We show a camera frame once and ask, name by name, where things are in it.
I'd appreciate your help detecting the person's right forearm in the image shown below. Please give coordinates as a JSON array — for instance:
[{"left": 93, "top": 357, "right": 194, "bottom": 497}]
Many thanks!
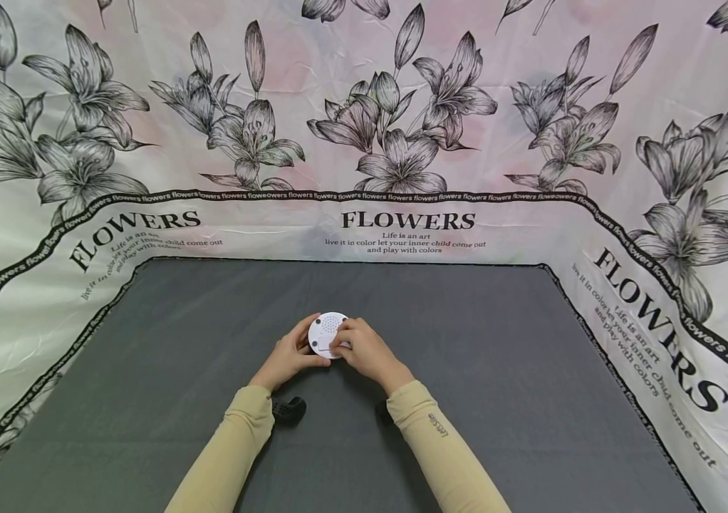
[{"left": 386, "top": 380, "right": 511, "bottom": 513}]

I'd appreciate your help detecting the person's right hand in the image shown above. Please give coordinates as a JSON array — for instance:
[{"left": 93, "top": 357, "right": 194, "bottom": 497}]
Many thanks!
[{"left": 329, "top": 318, "right": 415, "bottom": 397}]

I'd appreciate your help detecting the white round perforated device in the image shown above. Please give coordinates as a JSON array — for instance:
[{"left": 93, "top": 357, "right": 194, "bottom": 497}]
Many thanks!
[{"left": 307, "top": 311, "right": 351, "bottom": 359}]

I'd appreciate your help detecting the black wrist band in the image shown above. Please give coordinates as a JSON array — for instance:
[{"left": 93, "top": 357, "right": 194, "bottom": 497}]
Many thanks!
[{"left": 271, "top": 397, "right": 307, "bottom": 427}]

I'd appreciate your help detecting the person's left hand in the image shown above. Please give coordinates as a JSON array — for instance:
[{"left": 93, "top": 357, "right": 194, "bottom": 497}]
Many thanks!
[{"left": 249, "top": 313, "right": 332, "bottom": 393}]

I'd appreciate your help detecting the person's left forearm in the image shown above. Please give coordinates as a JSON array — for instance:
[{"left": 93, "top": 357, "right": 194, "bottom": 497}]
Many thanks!
[{"left": 165, "top": 385, "right": 275, "bottom": 513}]

